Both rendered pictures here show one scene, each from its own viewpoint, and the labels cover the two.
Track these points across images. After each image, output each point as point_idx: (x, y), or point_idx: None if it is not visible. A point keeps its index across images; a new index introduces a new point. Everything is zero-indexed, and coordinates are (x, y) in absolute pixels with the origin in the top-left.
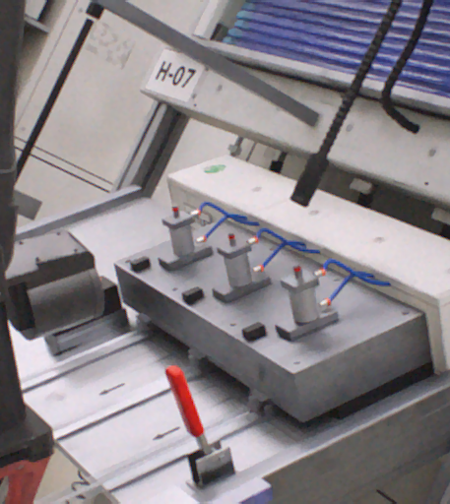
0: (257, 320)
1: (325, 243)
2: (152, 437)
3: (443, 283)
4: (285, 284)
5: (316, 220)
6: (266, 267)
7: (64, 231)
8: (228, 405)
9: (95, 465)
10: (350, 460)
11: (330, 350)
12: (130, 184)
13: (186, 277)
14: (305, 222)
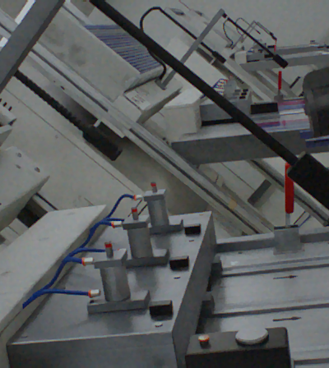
0: (176, 239)
1: (64, 246)
2: (296, 277)
3: (89, 209)
4: (164, 194)
5: (24, 265)
6: (98, 274)
7: (308, 72)
8: (228, 283)
9: None
10: None
11: (178, 216)
12: None
13: (152, 286)
14: (30, 266)
